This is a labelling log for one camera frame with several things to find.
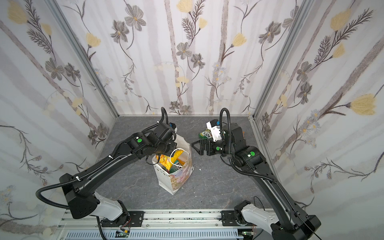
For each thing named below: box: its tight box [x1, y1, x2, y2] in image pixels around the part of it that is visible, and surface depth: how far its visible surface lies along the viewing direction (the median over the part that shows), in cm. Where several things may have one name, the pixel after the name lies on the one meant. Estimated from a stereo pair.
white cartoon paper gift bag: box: [152, 134, 194, 196], surface depth 67 cm
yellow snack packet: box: [156, 150, 184, 170], surface depth 66 cm
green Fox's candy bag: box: [198, 128, 213, 139], surface depth 107 cm
